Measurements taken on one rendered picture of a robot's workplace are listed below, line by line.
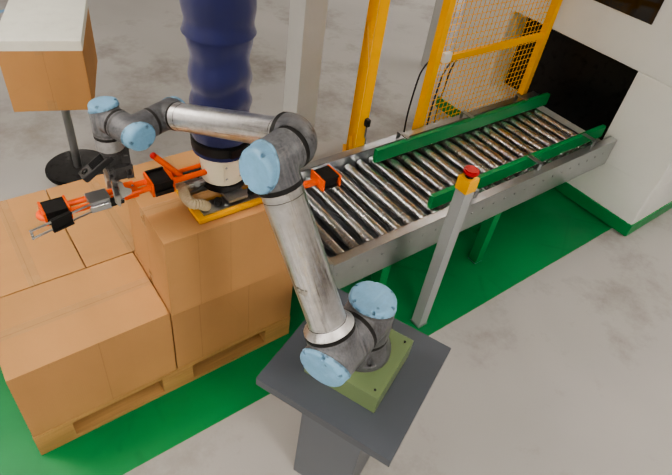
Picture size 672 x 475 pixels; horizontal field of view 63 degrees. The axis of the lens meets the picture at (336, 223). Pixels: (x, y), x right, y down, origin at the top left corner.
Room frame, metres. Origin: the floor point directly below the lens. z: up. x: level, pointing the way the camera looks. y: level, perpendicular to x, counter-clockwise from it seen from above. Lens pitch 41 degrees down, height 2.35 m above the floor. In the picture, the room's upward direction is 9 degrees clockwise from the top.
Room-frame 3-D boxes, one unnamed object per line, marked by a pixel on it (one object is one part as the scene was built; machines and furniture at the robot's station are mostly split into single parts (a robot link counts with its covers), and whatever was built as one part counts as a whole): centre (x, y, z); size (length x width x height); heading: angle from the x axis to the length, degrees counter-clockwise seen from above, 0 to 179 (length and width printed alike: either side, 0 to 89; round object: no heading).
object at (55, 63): (2.80, 1.74, 0.82); 0.60 x 0.40 x 0.40; 22
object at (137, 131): (1.37, 0.65, 1.39); 0.12 x 0.12 x 0.09; 61
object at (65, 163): (2.80, 1.74, 0.31); 0.40 x 0.40 x 0.62
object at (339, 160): (2.99, -0.42, 0.50); 2.31 x 0.05 x 0.19; 132
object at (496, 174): (2.79, -1.08, 0.60); 1.60 x 0.11 x 0.09; 132
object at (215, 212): (1.61, 0.40, 0.98); 0.34 x 0.10 x 0.05; 132
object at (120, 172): (1.42, 0.75, 1.21); 0.09 x 0.08 x 0.12; 131
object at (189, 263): (1.69, 0.49, 0.74); 0.60 x 0.40 x 0.40; 131
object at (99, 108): (1.42, 0.75, 1.38); 0.10 x 0.09 x 0.12; 61
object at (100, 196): (1.37, 0.81, 1.07); 0.07 x 0.07 x 0.04; 42
